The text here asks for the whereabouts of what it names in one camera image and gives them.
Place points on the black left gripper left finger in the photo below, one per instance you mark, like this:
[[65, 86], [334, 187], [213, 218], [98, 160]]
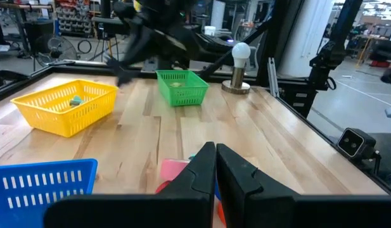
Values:
[[182, 209]]

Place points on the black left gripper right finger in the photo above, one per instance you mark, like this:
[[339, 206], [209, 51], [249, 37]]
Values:
[[246, 202]]

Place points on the pink tape roll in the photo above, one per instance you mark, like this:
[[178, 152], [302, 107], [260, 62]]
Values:
[[171, 169]]

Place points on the teal staple remover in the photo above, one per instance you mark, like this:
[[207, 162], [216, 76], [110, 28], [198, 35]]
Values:
[[191, 156], [76, 101]]

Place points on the green yellow staple box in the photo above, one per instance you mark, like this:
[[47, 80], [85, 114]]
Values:
[[176, 84]]

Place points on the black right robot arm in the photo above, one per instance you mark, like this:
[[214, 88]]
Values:
[[160, 35]]

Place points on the green plastic basket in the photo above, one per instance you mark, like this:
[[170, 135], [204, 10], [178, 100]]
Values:
[[185, 96]]

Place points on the black floor fan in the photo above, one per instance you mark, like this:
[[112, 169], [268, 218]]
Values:
[[55, 50]]

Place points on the storage bin rack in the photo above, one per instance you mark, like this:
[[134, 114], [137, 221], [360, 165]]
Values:
[[73, 17]]

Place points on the yellow plastic basket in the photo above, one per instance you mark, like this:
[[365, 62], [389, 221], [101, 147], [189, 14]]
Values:
[[55, 122]]

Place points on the black diagonal brace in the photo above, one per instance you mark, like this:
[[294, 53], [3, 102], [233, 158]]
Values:
[[233, 50]]

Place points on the bulb lamp with brass base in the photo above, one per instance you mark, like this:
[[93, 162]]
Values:
[[237, 77]]

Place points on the aluminium extrusion bar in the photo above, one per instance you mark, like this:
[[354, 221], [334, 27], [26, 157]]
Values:
[[272, 79]]

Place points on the blue plastic basket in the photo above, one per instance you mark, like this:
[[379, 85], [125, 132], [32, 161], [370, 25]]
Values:
[[24, 172]]

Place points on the black table frame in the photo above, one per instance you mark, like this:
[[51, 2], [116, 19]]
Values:
[[87, 68]]

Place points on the black table-level camera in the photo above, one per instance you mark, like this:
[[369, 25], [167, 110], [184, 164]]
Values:
[[356, 143]]

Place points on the black frame post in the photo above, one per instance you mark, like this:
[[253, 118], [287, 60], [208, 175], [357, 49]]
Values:
[[277, 38]]

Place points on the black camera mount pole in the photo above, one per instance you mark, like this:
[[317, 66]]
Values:
[[331, 54]]

